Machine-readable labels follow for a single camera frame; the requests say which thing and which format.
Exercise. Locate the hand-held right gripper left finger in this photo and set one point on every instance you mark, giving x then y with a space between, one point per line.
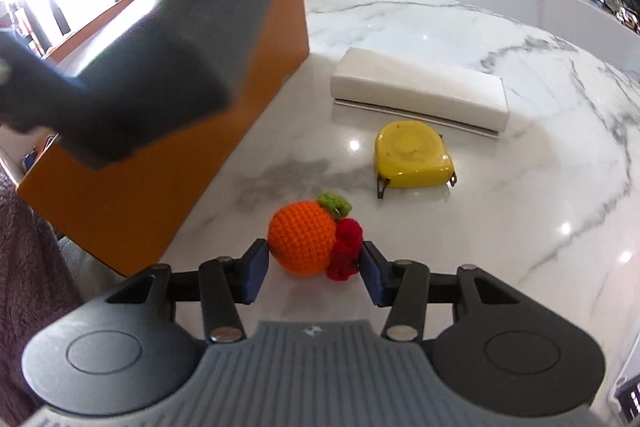
255 274

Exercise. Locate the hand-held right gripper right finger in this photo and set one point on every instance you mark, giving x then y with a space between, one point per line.
372 279

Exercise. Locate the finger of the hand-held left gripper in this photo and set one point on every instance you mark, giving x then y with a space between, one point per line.
35 92

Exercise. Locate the crocheted orange toy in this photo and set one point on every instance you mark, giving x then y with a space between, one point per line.
300 237

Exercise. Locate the dark grey box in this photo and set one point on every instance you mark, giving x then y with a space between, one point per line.
175 57

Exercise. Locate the orange storage box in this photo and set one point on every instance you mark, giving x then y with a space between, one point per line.
165 187

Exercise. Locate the yellow tape measure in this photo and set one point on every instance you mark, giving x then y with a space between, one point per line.
410 157

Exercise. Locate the dark fleece garment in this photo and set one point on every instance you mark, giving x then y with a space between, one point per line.
30 282

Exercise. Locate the long white case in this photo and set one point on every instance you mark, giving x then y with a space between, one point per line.
415 87

